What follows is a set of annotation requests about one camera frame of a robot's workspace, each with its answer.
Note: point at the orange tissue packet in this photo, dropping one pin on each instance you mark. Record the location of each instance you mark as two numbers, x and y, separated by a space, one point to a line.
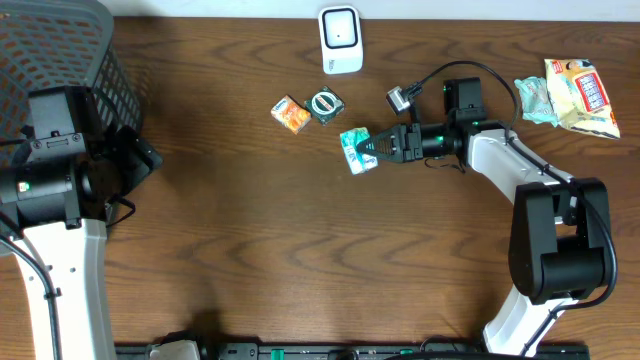
290 114

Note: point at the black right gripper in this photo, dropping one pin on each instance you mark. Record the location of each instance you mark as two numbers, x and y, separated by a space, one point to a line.
402 144

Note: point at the teal wipes packet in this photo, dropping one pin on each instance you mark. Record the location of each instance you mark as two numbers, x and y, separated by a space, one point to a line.
535 102

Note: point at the white barcode scanner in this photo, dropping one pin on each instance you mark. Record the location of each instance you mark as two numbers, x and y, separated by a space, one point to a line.
341 40

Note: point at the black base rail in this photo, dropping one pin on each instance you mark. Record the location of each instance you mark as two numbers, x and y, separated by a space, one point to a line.
189 345

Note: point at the teal Kleenex tissue packet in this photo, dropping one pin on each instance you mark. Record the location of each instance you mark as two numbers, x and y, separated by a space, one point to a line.
358 162

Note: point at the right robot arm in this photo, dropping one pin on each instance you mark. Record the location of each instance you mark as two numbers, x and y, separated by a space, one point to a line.
561 254

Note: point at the dark grey plastic basket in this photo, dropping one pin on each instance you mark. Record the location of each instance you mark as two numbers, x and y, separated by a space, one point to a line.
61 78

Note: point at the dark green round-logo packet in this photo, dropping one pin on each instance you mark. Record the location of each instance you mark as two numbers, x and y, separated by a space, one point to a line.
325 105

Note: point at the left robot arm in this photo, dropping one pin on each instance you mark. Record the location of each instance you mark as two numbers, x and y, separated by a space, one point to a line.
55 216

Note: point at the yellow snack bag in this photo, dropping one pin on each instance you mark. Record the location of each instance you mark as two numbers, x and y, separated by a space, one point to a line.
579 98

